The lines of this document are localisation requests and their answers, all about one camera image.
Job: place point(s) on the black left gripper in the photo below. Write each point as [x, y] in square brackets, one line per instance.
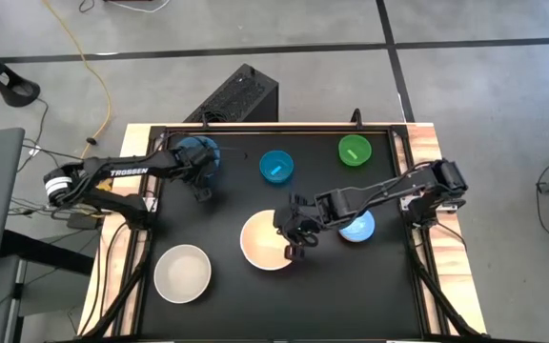
[193, 162]

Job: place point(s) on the green plastic bowl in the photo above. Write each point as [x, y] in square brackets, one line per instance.
[362, 157]

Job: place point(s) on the black table mat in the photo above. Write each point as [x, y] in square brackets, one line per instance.
[341, 295]

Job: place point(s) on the small cyan plastic bowl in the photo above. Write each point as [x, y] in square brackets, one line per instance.
[270, 174]

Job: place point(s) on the black computer tower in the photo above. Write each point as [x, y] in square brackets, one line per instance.
[236, 97]

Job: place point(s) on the black power adapter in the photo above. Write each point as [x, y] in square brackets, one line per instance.
[83, 221]

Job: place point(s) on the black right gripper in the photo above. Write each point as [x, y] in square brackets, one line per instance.
[298, 221]

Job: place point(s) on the ceramic bowl with blue interior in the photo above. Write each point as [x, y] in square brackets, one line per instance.
[362, 228]

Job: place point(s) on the white ceramic bowl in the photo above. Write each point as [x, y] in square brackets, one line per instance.
[182, 274]

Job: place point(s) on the black curved stand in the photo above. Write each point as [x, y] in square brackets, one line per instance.
[3, 78]

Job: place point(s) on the ceramic bowl with tan interior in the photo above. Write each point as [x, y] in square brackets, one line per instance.
[260, 243]

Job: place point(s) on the black aluminium table frame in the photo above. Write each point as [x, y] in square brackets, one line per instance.
[279, 128]

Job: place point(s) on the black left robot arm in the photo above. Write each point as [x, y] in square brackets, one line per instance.
[122, 172]

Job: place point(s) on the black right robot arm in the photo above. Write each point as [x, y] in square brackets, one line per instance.
[398, 186]

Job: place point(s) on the large blue plastic bowl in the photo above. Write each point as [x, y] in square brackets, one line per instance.
[186, 142]

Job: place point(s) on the black desk beam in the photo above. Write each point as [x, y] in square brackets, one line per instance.
[46, 252]

